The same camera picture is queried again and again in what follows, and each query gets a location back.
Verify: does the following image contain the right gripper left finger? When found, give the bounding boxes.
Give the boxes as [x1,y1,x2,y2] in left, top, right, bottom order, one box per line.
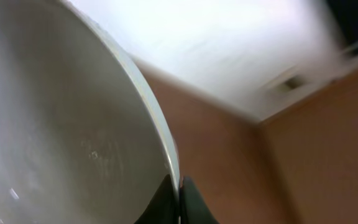
[135,174,179,224]

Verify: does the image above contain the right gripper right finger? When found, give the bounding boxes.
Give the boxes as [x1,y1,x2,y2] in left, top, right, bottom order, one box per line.
[179,176,219,224]

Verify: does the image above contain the light grey plate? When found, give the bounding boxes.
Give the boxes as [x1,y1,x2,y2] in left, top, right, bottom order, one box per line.
[0,1,179,223]

